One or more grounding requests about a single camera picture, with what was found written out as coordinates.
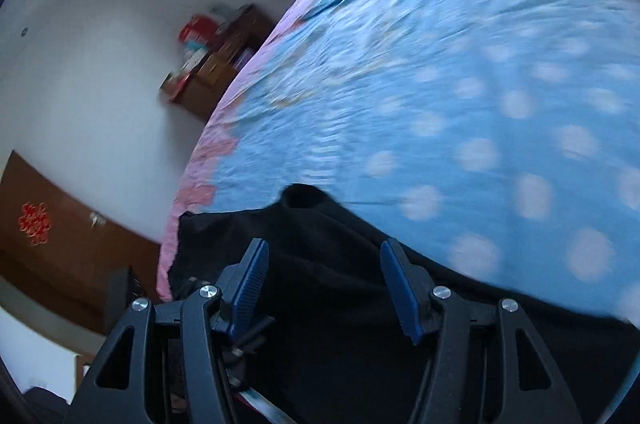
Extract red paper door decoration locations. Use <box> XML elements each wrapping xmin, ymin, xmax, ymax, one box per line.
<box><xmin>17</xmin><ymin>202</ymin><xmax>51</xmax><ymax>247</ymax></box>

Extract round bed with patterned sheet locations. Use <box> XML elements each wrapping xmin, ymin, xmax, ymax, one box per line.
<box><xmin>156</xmin><ymin>0</ymin><xmax>640</xmax><ymax>330</ymax></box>

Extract red gift bag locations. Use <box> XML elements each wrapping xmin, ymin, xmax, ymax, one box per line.
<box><xmin>178</xmin><ymin>16</ymin><xmax>219</xmax><ymax>45</ymax></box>

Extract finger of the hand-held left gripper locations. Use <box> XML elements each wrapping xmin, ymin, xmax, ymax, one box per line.
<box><xmin>220</xmin><ymin>316</ymin><xmax>277</xmax><ymax>391</ymax></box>

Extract brown wooden door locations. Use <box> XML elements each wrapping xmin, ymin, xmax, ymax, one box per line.
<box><xmin>0</xmin><ymin>149</ymin><xmax>166</xmax><ymax>336</ymax></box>

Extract black pants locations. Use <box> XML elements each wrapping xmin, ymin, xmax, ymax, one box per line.
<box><xmin>167</xmin><ymin>183</ymin><xmax>640</xmax><ymax>424</ymax></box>

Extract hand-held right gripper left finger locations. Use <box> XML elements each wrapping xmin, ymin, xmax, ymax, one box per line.
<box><xmin>65</xmin><ymin>238</ymin><xmax>271</xmax><ymax>424</ymax></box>

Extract wooden desk with drawers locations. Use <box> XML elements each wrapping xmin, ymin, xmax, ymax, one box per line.
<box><xmin>160</xmin><ymin>5</ymin><xmax>277</xmax><ymax>121</ymax></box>

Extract black furniture piece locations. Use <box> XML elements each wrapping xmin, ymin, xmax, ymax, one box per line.
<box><xmin>103</xmin><ymin>266</ymin><xmax>149</xmax><ymax>336</ymax></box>

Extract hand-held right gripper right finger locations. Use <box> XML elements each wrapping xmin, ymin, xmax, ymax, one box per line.
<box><xmin>379</xmin><ymin>238</ymin><xmax>583</xmax><ymax>424</ymax></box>

